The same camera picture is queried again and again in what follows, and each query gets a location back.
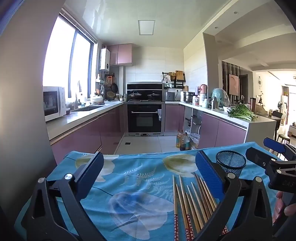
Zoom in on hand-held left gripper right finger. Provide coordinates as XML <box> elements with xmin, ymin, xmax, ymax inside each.
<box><xmin>195</xmin><ymin>150</ymin><xmax>281</xmax><ymax>241</ymax></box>

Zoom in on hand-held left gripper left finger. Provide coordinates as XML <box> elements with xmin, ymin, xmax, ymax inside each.
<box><xmin>21</xmin><ymin>152</ymin><xmax>105</xmax><ymax>241</ymax></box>

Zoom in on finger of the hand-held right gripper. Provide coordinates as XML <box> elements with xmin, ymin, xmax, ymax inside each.
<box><xmin>245</xmin><ymin>147</ymin><xmax>278</xmax><ymax>176</ymax></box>
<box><xmin>263</xmin><ymin>137</ymin><xmax>296</xmax><ymax>161</ymax></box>

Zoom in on black mesh holder cup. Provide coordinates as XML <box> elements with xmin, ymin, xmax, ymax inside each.
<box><xmin>216</xmin><ymin>151</ymin><xmax>247</xmax><ymax>175</ymax></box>

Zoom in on bunch of wooden chopsticks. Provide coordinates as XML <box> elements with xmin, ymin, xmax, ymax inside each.
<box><xmin>172</xmin><ymin>173</ymin><xmax>229</xmax><ymax>241</ymax></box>

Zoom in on person's right hand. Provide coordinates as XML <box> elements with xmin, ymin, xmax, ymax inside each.
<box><xmin>272</xmin><ymin>190</ymin><xmax>296</xmax><ymax>225</ymax></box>

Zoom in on round stool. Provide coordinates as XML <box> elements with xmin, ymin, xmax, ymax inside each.
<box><xmin>276</xmin><ymin>134</ymin><xmax>290</xmax><ymax>149</ymax></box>

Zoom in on clear plastic bag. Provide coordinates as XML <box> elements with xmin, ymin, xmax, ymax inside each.
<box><xmin>188</xmin><ymin>133</ymin><xmax>200</xmax><ymax>149</ymax></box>

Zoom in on pink kitchen base cabinets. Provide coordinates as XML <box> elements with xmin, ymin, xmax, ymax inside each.
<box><xmin>165</xmin><ymin>101</ymin><xmax>277</xmax><ymax>151</ymax></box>
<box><xmin>46</xmin><ymin>101</ymin><xmax>127</xmax><ymax>163</ymax></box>

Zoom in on yellow cooking oil bottle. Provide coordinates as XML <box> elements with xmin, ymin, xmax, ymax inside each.
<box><xmin>176</xmin><ymin>130</ymin><xmax>184</xmax><ymax>149</ymax></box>

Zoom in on green leafy vegetables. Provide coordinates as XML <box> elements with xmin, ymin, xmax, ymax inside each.
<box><xmin>228</xmin><ymin>104</ymin><xmax>258</xmax><ymax>121</ymax></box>

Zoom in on blue floral tablecloth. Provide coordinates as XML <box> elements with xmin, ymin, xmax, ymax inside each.
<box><xmin>14</xmin><ymin>142</ymin><xmax>287</xmax><ymax>241</ymax></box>

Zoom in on kitchen sink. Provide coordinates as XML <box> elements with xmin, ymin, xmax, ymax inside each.
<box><xmin>72</xmin><ymin>105</ymin><xmax>109</xmax><ymax>112</ymax></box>

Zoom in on black built-in oven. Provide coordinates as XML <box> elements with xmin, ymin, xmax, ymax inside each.
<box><xmin>127</xmin><ymin>103</ymin><xmax>165</xmax><ymax>136</ymax></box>

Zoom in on stainless steel pot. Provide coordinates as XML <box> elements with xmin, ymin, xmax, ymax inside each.
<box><xmin>183</xmin><ymin>91</ymin><xmax>195</xmax><ymax>103</ymax></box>

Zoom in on white microwave oven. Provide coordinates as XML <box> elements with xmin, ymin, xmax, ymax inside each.
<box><xmin>43</xmin><ymin>86</ymin><xmax>66</xmax><ymax>122</ymax></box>

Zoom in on black integrated stove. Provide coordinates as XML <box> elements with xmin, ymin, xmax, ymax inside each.
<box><xmin>127</xmin><ymin>82</ymin><xmax>163</xmax><ymax>102</ymax></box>

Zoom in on white water heater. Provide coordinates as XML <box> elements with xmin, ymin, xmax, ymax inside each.
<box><xmin>99</xmin><ymin>48</ymin><xmax>110</xmax><ymax>70</ymax></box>

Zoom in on kitchen window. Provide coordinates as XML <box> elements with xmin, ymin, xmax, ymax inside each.
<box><xmin>43</xmin><ymin>14</ymin><xmax>95</xmax><ymax>109</ymax></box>

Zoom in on pink upper cabinets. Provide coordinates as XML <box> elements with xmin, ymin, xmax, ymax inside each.
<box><xmin>107</xmin><ymin>44</ymin><xmax>133</xmax><ymax>67</ymax></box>

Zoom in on ceiling light panel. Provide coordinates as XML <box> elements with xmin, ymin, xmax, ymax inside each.
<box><xmin>138</xmin><ymin>20</ymin><xmax>156</xmax><ymax>36</ymax></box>

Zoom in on pink wall picture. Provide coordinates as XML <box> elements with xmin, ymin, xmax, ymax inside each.
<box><xmin>229</xmin><ymin>74</ymin><xmax>240</xmax><ymax>96</ymax></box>

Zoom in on black wall rack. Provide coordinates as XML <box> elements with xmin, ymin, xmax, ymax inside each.
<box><xmin>162</xmin><ymin>71</ymin><xmax>186</xmax><ymax>90</ymax></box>

